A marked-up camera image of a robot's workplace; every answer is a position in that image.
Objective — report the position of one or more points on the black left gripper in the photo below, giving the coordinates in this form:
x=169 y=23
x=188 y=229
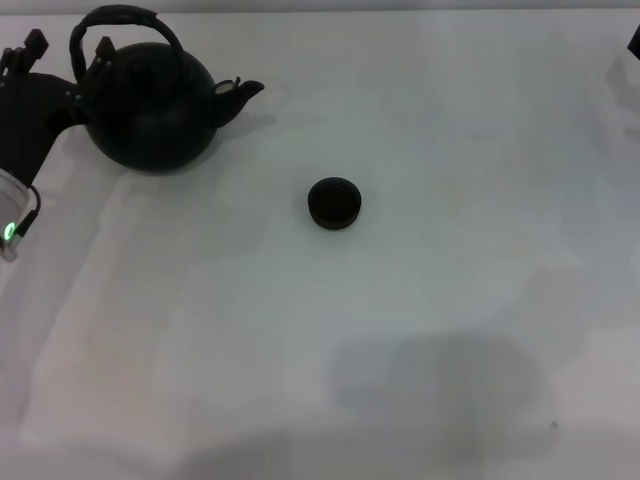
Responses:
x=30 y=120

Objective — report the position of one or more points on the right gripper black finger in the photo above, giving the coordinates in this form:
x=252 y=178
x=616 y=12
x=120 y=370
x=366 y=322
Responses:
x=635 y=44

